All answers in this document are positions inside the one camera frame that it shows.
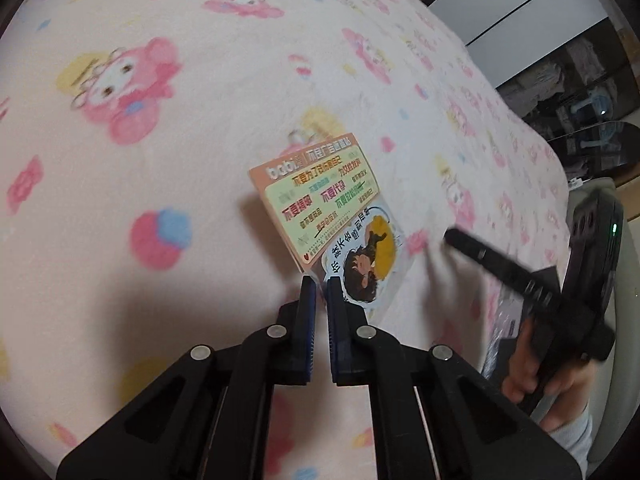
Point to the cartoon sticker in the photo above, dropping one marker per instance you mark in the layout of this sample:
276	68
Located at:
369	257

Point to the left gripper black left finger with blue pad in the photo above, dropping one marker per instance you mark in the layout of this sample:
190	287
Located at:
207	416

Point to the person's hand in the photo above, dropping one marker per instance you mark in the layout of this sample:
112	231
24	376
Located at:
570	387

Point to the orange green printed card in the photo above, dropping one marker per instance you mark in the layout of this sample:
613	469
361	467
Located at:
313	193

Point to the black cardboard box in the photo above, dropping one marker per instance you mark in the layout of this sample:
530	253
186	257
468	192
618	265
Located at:
514	303

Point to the beige sofa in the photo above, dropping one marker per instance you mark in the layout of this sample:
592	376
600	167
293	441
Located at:
615	394

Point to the white cabinet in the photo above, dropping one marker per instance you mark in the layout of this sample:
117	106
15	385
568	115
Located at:
504	37

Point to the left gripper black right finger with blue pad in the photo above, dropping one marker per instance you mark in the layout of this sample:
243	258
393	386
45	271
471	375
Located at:
434	416

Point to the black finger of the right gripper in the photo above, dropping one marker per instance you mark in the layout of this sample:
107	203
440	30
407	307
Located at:
490	259

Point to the pink cartoon fleece blanket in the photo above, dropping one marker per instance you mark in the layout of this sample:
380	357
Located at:
130	228

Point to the dark cluttered shelf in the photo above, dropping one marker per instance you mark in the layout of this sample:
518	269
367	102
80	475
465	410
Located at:
577	98

